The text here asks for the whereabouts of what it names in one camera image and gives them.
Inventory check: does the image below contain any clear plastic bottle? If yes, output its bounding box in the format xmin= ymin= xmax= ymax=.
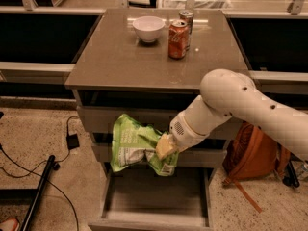
xmin=295 ymin=163 xmax=308 ymax=180

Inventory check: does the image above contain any white ceramic bowl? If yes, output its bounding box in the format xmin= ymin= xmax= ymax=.
xmin=133 ymin=16 xmax=165 ymax=42

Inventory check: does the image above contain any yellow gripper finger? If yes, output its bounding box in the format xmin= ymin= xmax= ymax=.
xmin=156 ymin=134 xmax=178 ymax=160

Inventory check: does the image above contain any orange backpack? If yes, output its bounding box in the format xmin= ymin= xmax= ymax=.
xmin=222 ymin=121 xmax=291 ymax=213

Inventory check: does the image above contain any open bottom drawer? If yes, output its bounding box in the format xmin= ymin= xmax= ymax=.
xmin=89 ymin=165 xmax=214 ymax=231

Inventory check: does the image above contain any drawer with handle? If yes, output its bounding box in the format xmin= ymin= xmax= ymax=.
xmin=77 ymin=106 xmax=242 ymax=140
xmin=92 ymin=143 xmax=226 ymax=168

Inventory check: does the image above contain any grey drawer cabinet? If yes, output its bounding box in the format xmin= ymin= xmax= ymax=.
xmin=64 ymin=7 xmax=259 ymax=231

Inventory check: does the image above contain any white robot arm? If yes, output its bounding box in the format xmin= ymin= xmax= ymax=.
xmin=156 ymin=69 xmax=308 ymax=161

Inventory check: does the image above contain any red white shoe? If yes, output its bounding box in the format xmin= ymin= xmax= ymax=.
xmin=0 ymin=218 xmax=19 ymax=231

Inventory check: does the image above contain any middle drawer with handle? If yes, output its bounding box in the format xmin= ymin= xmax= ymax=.
xmin=92 ymin=143 xmax=226 ymax=168

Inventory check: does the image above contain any black pole on floor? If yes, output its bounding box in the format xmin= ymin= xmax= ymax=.
xmin=20 ymin=155 xmax=55 ymax=231

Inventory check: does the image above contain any top drawer with handle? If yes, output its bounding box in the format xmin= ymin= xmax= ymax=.
xmin=77 ymin=106 xmax=242 ymax=140

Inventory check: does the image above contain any black cable on floor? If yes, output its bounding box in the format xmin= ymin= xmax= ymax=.
xmin=0 ymin=115 xmax=81 ymax=231

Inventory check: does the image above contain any black stand foot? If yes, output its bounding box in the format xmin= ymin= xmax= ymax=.
xmin=283 ymin=161 xmax=300 ymax=188

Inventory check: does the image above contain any orange soda can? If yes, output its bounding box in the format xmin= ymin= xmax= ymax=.
xmin=168 ymin=19 xmax=189 ymax=59

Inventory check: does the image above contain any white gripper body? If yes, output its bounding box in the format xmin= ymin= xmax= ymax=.
xmin=169 ymin=112 xmax=208 ymax=152

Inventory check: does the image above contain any black power adapter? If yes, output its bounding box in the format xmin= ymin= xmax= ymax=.
xmin=66 ymin=134 xmax=80 ymax=150

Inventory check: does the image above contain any green rice chip bag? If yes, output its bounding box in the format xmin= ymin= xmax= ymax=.
xmin=111 ymin=114 xmax=178 ymax=176

